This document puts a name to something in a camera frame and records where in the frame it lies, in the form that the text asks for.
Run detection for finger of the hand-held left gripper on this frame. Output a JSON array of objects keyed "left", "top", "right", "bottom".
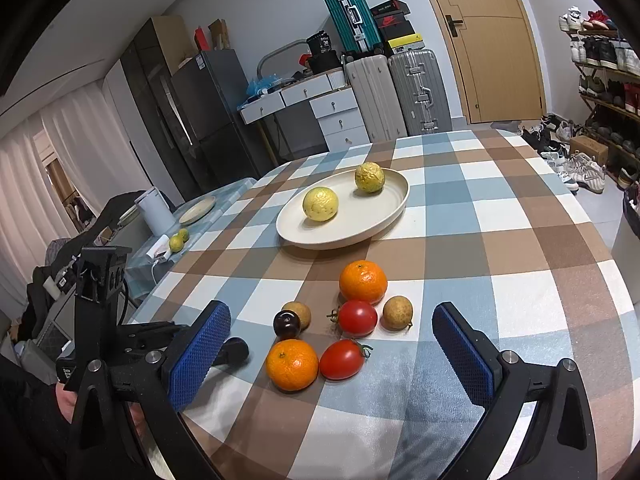
[
  {"left": 216, "top": 337, "right": 250, "bottom": 370},
  {"left": 117, "top": 322, "right": 193, "bottom": 356}
]

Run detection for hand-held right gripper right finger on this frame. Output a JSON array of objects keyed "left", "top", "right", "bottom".
[{"left": 432, "top": 302, "right": 599, "bottom": 480}]

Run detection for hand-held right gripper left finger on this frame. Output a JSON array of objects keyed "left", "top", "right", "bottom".
[{"left": 67, "top": 300, "right": 232, "bottom": 480}]

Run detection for dark purple plum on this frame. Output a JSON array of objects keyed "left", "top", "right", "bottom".
[{"left": 273, "top": 311, "right": 302, "bottom": 339}]

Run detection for orange mandarin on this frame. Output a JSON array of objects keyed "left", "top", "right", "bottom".
[
  {"left": 265, "top": 339, "right": 320, "bottom": 392},
  {"left": 339, "top": 260, "right": 389, "bottom": 306}
]

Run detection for oval red tomato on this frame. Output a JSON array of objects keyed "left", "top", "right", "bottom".
[{"left": 319, "top": 339, "right": 374, "bottom": 381}]

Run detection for round red tomato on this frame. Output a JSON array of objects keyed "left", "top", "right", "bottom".
[{"left": 327, "top": 300, "right": 379, "bottom": 338}]

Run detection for cream round plate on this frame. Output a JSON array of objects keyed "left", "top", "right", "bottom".
[{"left": 276, "top": 168, "right": 411, "bottom": 249}]

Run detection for person's left forearm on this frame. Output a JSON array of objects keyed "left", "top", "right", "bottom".
[{"left": 0, "top": 355, "right": 76, "bottom": 480}]

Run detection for white kettle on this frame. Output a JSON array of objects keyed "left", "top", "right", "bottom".
[{"left": 136, "top": 187, "right": 175, "bottom": 236}]

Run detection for small beige plate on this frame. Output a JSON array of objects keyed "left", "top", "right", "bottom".
[{"left": 179, "top": 196, "right": 217, "bottom": 226}]

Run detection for checked brown blue tablecloth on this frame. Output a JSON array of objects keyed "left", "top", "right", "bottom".
[{"left": 127, "top": 127, "right": 631, "bottom": 480}]

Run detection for white curtain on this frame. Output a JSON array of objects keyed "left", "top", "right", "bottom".
[{"left": 0, "top": 60, "right": 156, "bottom": 311}]

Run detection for dark tall cabinet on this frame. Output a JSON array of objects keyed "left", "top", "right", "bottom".
[{"left": 120, "top": 17, "right": 201, "bottom": 201}]

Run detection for large yellow-green apple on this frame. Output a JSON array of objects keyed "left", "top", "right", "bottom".
[{"left": 302, "top": 186, "right": 339, "bottom": 222}]

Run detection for grey refrigerator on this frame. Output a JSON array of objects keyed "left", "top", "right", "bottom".
[{"left": 170, "top": 50, "right": 273, "bottom": 181}]

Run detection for small yellow-green melon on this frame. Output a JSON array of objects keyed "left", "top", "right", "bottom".
[{"left": 354, "top": 162, "right": 386, "bottom": 195}]

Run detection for pile of shoes on floor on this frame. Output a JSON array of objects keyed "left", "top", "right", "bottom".
[{"left": 520, "top": 115, "right": 608, "bottom": 193}]

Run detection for small cardboard box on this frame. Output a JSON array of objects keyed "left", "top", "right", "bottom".
[{"left": 570, "top": 135, "right": 610, "bottom": 166}]

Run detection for blue plastic bag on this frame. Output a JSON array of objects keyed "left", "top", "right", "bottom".
[{"left": 245, "top": 74, "right": 283, "bottom": 98}]

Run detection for white desk with drawers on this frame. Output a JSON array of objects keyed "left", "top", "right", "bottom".
[{"left": 240, "top": 67, "right": 371, "bottom": 153}]

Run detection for grey suitcase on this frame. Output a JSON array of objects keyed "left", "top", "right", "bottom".
[{"left": 387, "top": 49, "right": 453, "bottom": 137}]

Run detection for beige suitcase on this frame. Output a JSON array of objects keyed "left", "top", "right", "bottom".
[{"left": 345, "top": 54, "right": 407, "bottom": 143}]

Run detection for wooden shoe rack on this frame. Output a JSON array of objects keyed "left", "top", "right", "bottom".
[{"left": 557, "top": 5, "right": 640, "bottom": 161}]

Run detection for wooden door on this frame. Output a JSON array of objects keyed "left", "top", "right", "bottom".
[{"left": 412, "top": 0, "right": 546, "bottom": 125}]

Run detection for black bag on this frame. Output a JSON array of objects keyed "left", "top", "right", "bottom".
[{"left": 306, "top": 32, "right": 343, "bottom": 73}]

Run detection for black yellow shoe box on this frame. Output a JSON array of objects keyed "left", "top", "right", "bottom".
[{"left": 380, "top": 22, "right": 423, "bottom": 54}]

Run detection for rows of shoes on rack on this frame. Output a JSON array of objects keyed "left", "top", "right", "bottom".
[{"left": 557, "top": 6, "right": 640, "bottom": 158}]

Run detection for teal suitcase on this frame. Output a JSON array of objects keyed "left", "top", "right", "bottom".
[{"left": 321, "top": 0, "right": 386, "bottom": 56}]

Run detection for white charger with cable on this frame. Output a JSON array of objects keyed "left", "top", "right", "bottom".
[{"left": 147, "top": 235, "right": 173, "bottom": 263}]

